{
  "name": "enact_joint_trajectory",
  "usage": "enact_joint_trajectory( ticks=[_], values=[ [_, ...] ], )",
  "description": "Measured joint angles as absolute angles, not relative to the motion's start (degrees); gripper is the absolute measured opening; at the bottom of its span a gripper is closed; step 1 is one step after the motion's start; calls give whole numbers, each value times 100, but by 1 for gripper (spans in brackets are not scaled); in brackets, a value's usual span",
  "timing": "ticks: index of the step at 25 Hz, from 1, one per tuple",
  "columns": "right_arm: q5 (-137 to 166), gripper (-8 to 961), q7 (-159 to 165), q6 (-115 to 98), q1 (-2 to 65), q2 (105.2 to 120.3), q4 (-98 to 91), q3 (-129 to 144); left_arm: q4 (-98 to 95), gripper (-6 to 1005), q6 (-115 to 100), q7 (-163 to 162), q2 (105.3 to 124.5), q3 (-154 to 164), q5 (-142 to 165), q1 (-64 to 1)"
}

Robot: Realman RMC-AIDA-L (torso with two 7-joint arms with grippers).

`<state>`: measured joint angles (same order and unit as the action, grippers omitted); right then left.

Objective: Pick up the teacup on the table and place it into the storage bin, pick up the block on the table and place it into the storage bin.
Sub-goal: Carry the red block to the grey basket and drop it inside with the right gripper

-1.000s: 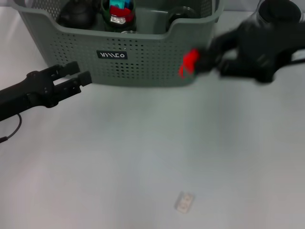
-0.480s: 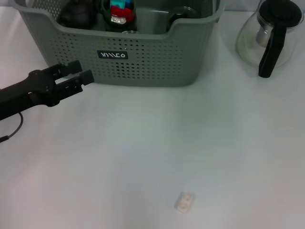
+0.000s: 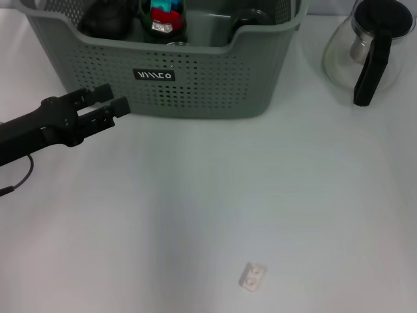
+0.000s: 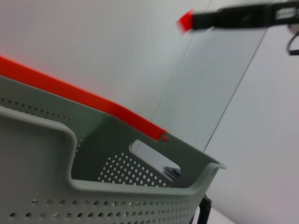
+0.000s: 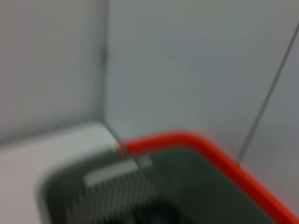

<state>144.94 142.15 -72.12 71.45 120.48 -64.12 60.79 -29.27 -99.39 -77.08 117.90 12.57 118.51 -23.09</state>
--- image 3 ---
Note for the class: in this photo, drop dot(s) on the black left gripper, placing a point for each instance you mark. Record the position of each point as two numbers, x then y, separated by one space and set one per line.
36 132

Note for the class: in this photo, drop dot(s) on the glass teacup black holder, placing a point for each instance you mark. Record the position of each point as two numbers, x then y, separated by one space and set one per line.
176 43
247 21
145 32

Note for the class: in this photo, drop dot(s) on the dark red toy brick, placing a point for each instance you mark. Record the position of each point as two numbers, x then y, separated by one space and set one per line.
163 14

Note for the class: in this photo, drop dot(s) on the red wedge toy brick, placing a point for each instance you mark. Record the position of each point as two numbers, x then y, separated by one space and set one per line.
179 23

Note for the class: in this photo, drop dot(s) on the teal square toy brick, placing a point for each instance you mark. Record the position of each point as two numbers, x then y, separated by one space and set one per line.
159 4

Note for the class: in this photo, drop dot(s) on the grey perforated storage bin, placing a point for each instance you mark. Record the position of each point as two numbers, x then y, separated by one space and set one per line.
211 88

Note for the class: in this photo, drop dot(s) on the dark clay teapot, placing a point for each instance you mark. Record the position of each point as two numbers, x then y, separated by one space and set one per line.
104 21

